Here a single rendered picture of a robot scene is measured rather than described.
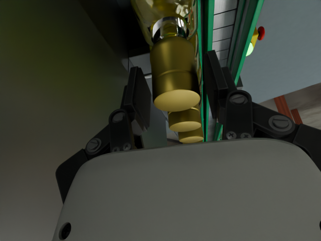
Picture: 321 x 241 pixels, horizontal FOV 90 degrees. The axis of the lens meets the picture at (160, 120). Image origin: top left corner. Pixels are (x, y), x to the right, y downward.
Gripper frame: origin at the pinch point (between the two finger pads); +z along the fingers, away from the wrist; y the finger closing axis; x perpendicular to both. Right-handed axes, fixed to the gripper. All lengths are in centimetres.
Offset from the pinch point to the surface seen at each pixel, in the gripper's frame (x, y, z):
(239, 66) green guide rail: -18.9, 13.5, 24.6
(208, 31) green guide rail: -7.3, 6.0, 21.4
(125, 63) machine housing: -14.6, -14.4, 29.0
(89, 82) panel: -3.5, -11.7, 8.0
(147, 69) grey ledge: -21.0, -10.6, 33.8
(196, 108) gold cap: -4.6, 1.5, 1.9
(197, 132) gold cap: -10.0, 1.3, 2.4
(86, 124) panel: -5.3, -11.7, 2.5
